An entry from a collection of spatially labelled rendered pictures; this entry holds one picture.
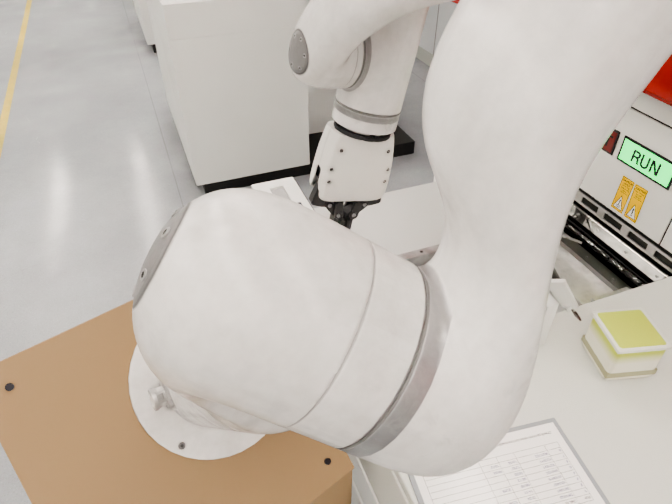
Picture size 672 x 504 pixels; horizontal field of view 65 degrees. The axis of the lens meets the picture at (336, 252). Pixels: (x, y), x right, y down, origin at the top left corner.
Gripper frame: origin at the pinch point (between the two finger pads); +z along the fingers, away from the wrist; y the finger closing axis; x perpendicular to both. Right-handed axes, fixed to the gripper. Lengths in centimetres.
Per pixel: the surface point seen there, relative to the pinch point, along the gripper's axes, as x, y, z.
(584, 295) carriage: 7, -50, 13
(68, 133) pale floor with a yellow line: -297, 46, 122
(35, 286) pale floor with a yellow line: -147, 58, 125
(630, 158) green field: -3, -57, -10
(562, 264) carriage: -1, -52, 13
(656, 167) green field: 3, -57, -11
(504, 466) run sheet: 34.0, -10.7, 12.5
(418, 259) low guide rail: -17.2, -30.0, 21.3
